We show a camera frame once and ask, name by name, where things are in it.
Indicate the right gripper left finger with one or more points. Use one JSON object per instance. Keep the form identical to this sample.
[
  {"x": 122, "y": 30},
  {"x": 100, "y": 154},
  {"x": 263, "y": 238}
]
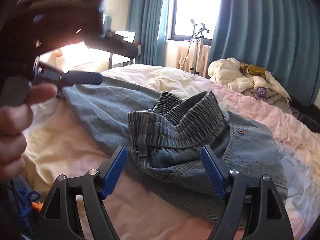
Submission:
[{"x": 71, "y": 201}]

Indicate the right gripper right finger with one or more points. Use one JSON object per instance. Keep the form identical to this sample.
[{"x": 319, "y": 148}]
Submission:
[{"x": 267, "y": 217}]

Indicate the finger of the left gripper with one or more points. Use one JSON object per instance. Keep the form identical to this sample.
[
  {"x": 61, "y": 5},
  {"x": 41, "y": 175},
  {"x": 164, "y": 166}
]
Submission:
[
  {"x": 103, "y": 42},
  {"x": 70, "y": 76}
]

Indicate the grey denim jeans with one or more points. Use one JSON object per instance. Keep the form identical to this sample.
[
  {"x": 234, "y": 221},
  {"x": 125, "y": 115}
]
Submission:
[{"x": 164, "y": 135}]

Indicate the person left hand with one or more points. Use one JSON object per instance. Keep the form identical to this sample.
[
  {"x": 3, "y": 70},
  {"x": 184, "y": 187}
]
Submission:
[{"x": 14, "y": 120}]

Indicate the white chair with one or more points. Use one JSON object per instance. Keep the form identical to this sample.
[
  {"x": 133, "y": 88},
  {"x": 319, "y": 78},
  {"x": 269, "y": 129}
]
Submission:
[{"x": 124, "y": 51}]

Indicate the white dresser desk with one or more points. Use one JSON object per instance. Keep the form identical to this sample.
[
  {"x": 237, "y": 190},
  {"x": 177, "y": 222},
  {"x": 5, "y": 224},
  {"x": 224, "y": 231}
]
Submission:
[{"x": 77, "y": 57}]

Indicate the left teal curtain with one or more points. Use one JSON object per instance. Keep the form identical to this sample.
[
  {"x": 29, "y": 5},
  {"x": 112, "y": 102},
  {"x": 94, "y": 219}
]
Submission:
[{"x": 149, "y": 20}]

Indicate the teal curtain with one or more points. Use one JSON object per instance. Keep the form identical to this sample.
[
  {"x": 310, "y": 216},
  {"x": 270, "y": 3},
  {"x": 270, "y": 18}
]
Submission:
[
  {"x": 149, "y": 20},
  {"x": 281, "y": 36}
]

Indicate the pastel tie-dye duvet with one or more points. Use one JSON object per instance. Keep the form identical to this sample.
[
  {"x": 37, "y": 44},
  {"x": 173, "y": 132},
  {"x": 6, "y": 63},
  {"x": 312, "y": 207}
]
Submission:
[{"x": 58, "y": 144}]

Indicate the silver tripod stand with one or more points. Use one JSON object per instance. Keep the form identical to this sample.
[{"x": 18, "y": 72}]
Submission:
[{"x": 198, "y": 39}]

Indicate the black armchair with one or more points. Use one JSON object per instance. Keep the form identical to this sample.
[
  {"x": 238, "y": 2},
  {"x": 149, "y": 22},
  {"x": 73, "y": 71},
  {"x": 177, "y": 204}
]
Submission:
[{"x": 308, "y": 115}]

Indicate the cream puffer jacket pile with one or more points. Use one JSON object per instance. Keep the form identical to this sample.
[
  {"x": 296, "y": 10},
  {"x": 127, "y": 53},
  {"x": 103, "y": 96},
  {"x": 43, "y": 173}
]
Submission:
[{"x": 226, "y": 72}]

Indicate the mustard yellow garment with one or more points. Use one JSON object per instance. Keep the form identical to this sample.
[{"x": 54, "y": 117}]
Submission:
[{"x": 250, "y": 70}]

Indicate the right teal curtain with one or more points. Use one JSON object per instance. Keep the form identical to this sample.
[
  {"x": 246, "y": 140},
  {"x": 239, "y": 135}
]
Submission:
[{"x": 281, "y": 36}]

